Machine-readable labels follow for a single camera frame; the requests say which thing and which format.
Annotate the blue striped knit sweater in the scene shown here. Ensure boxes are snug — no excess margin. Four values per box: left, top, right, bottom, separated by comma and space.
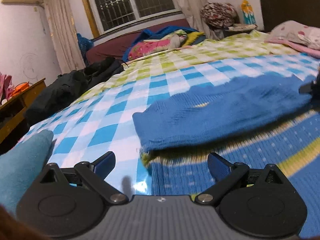
132, 73, 320, 239

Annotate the black clothes pile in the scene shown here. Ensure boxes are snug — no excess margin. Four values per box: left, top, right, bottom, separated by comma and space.
24, 57, 124, 126

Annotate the pink pillow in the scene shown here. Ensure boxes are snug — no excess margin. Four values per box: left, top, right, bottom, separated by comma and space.
265, 38, 320, 59

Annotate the blue checked bed sheet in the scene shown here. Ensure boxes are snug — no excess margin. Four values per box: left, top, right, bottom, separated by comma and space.
24, 54, 319, 202

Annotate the grey floral pillow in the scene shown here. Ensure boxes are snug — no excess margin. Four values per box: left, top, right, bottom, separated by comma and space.
267, 21, 319, 50

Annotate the green checked bed sheet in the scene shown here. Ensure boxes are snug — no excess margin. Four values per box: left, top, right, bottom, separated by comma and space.
75, 30, 298, 103

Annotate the teal folded cloth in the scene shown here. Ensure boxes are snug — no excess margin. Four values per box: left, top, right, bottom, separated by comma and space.
1, 129, 54, 215

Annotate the yellow blue patterned bag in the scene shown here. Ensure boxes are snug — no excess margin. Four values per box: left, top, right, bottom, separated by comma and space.
241, 0, 256, 24

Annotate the wooden side table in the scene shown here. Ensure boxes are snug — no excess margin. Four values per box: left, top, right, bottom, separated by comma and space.
1, 78, 46, 143

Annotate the orange item on table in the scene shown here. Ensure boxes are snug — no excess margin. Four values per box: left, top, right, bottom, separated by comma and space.
11, 82, 30, 97

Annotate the red patterned cloth bundle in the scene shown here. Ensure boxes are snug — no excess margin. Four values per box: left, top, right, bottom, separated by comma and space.
200, 2, 238, 29

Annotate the pink floral bag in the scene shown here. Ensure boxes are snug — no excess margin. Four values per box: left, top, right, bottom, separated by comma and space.
0, 74, 14, 102

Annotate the maroon bed base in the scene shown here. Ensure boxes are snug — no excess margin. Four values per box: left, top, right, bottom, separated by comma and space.
86, 19, 190, 64

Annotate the blue plastic bag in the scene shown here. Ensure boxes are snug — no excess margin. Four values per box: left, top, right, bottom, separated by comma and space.
76, 33, 94, 66

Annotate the colourful floral quilt pile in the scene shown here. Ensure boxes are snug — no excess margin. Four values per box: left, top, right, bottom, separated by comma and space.
122, 25, 206, 62

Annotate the beige right curtain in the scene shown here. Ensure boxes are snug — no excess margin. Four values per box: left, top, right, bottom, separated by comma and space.
176, 0, 219, 40

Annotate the beige curtain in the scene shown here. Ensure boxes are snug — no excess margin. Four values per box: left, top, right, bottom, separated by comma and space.
176, 0, 219, 40
43, 0, 85, 74

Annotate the barred window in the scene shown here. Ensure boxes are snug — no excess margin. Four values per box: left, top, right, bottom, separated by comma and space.
82, 0, 182, 38

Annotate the beige left curtain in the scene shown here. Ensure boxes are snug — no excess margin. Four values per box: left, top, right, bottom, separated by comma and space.
43, 0, 85, 74

